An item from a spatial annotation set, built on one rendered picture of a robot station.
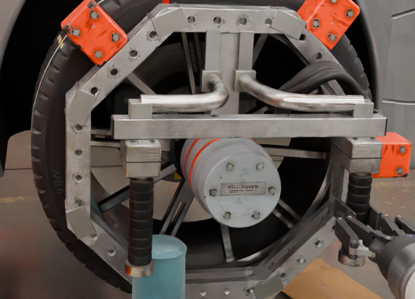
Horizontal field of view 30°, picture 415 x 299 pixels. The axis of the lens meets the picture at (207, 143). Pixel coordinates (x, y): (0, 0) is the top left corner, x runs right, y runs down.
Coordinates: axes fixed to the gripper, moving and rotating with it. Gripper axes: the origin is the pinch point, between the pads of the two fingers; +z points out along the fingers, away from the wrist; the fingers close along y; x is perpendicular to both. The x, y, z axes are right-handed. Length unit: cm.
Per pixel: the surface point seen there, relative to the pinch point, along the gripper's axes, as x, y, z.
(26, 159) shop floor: -82, -56, 297
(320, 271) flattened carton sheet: -82, 55, 147
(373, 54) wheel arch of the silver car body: 18, 21, 46
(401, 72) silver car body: 14, 28, 46
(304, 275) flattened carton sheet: -82, 47, 144
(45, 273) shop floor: -83, -47, 158
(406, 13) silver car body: 26, 27, 46
